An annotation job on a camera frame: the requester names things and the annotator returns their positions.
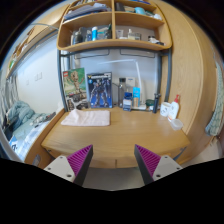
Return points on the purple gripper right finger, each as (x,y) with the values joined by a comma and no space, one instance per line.
(152,166)

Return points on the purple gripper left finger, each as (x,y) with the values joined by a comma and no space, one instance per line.
(73,167)

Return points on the pink folded towel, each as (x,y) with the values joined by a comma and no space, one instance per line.
(82,118)

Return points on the wooden desk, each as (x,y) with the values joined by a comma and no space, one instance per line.
(113,145)

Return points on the clear plastic container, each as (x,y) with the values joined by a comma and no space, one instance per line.
(176,124)

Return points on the black tumbler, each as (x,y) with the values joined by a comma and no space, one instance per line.
(156,102)

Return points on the white red-capped lotion bottle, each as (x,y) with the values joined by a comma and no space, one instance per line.
(174,108)

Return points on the white mug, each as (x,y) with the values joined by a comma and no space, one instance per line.
(164,109)

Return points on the white desk lamp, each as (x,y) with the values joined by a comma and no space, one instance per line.
(137,82)

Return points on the bed with blue bedding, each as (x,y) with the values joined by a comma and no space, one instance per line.
(22,125)

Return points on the small blue box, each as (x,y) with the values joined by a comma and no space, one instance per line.
(127,101)

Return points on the light blue carton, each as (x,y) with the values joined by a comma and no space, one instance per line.
(136,96)

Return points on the blue robot model box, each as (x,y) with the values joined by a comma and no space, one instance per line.
(100,89)

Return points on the green Lego box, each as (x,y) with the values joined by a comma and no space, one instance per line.
(75,89)

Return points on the grey water bottle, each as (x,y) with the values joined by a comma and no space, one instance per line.
(121,90)

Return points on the wooden shelf unit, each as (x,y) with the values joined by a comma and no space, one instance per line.
(93,24)

